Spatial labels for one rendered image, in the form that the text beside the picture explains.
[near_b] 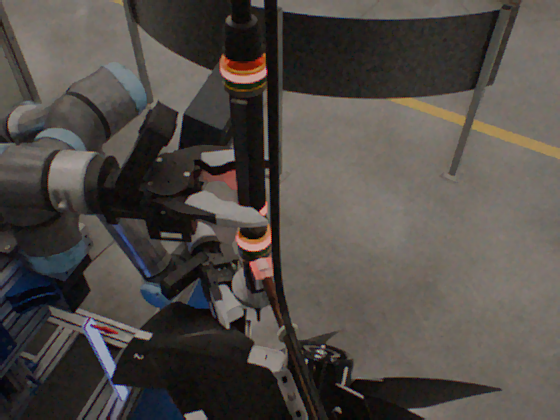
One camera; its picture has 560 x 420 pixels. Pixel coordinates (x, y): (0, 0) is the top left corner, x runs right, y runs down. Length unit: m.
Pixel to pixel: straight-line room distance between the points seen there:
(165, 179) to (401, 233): 2.26
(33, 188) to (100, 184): 0.07
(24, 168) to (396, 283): 2.12
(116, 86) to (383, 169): 2.19
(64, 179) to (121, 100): 0.49
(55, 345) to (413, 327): 1.47
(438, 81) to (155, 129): 2.24
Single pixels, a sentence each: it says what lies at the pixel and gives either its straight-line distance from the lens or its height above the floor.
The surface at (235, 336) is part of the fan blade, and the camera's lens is 1.04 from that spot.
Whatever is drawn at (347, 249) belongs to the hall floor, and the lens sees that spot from 2.70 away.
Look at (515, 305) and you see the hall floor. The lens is 2.70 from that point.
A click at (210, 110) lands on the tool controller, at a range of 1.43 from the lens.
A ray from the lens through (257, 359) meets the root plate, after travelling 1.01.
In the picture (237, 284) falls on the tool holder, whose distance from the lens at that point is 0.77.
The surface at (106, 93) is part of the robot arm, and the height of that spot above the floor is 1.47.
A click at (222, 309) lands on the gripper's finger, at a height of 1.21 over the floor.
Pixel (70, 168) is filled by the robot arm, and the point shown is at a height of 1.67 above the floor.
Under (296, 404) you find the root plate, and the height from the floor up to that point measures 1.24.
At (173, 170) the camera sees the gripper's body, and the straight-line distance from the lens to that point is 0.63.
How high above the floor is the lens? 2.09
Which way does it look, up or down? 48 degrees down
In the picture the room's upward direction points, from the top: straight up
